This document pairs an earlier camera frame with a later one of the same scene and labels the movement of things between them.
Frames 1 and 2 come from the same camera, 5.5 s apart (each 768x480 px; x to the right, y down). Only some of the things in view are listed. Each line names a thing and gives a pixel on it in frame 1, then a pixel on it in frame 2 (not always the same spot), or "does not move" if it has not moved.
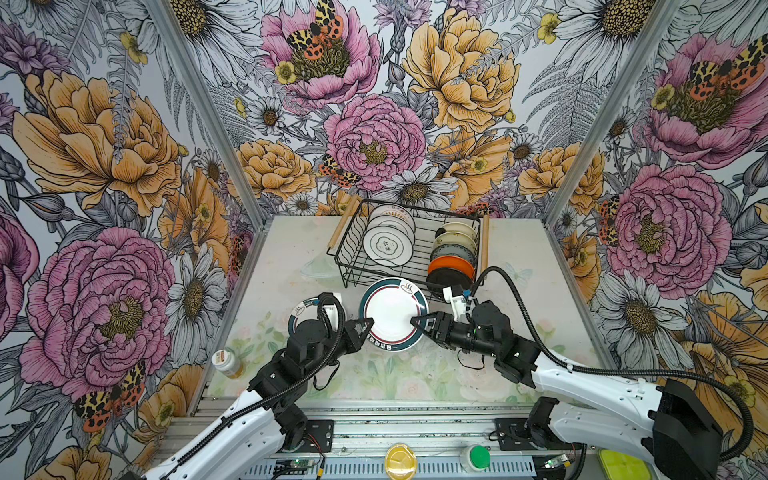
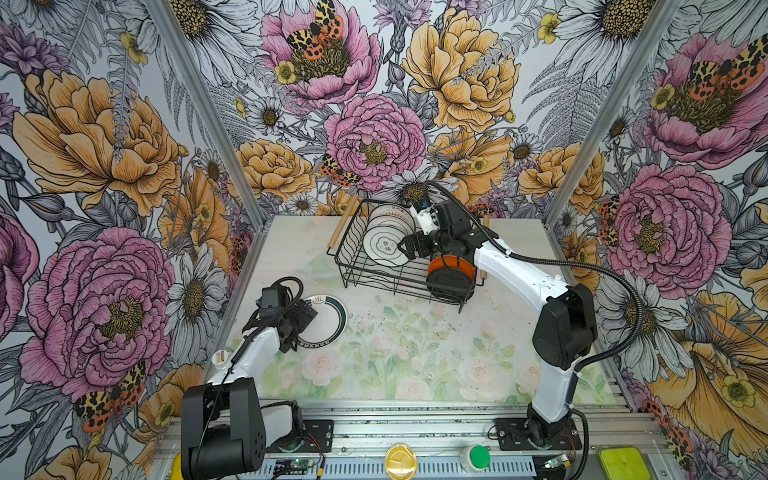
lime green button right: [623, 467] does not move
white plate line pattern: [388, 245] does not move
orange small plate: [451, 262] does not move
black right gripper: [435, 327] → [410, 251]
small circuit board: [292, 466] does not move
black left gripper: [355, 340] → [304, 318]
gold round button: [401, 463] does not move
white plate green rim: [391, 303] → [329, 324]
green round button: [480, 456] does not move
